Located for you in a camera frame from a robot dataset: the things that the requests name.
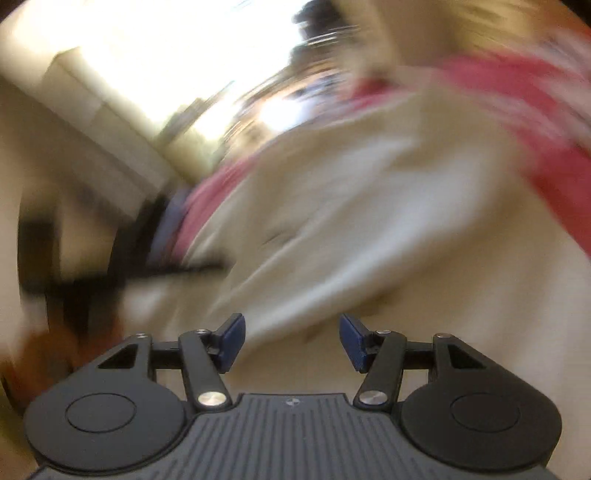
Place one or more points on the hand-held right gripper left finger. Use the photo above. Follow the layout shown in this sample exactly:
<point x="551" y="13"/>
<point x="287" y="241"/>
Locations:
<point x="231" y="341"/>

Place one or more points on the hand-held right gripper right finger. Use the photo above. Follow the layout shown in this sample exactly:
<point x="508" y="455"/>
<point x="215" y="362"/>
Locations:
<point x="353" y="341"/>

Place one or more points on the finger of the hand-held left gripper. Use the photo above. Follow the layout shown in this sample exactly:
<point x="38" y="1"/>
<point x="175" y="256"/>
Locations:
<point x="194" y="268"/>

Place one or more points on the white fleece sweater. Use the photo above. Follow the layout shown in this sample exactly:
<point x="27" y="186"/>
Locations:
<point x="369" y="221"/>

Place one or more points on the red floral blanket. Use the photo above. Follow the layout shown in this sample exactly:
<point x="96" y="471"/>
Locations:
<point x="531" y="106"/>

